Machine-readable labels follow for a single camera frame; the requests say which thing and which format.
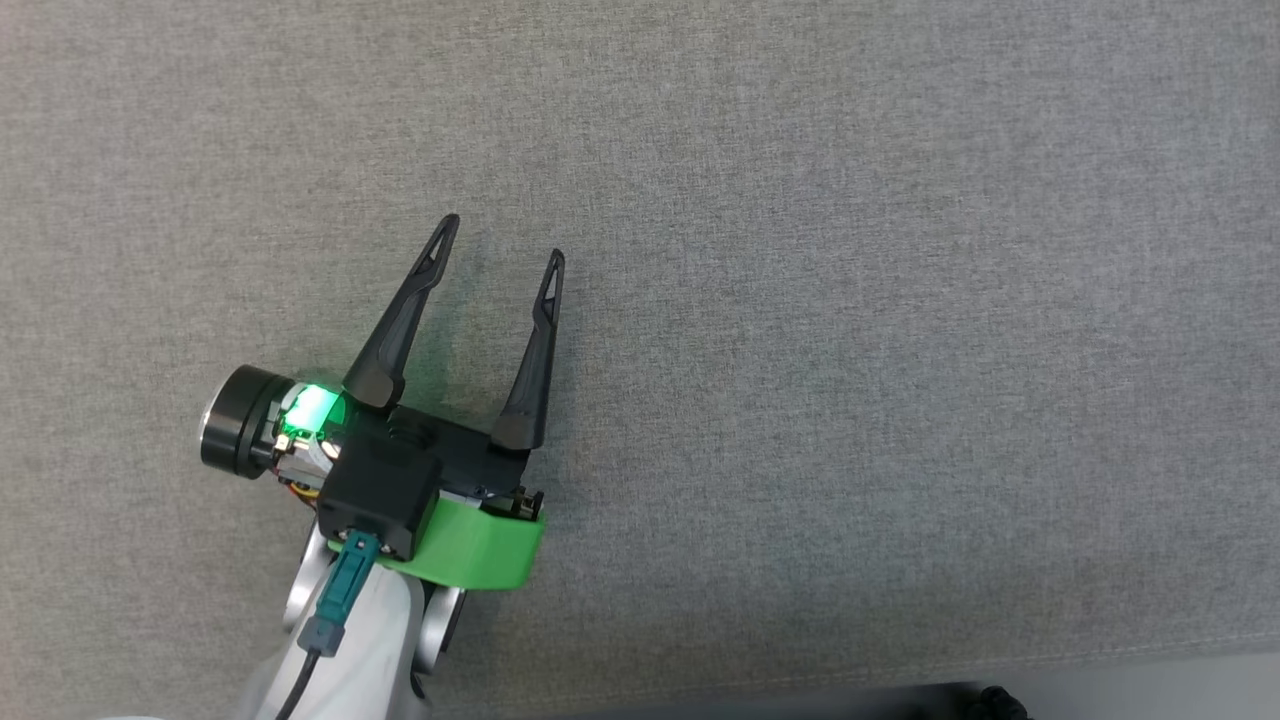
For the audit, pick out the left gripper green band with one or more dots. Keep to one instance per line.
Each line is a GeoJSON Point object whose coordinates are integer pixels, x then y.
{"type": "Point", "coordinates": [480, 545]}

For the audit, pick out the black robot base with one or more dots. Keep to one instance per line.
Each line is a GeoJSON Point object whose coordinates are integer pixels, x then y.
{"type": "Point", "coordinates": [990, 705]}

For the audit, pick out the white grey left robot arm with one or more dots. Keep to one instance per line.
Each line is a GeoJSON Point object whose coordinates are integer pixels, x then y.
{"type": "Point", "coordinates": [385, 640]}

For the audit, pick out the grey fabric sofa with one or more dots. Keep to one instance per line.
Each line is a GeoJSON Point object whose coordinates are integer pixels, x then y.
{"type": "Point", "coordinates": [900, 300]}

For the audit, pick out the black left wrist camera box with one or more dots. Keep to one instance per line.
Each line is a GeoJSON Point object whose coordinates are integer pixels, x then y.
{"type": "Point", "coordinates": [385, 490]}

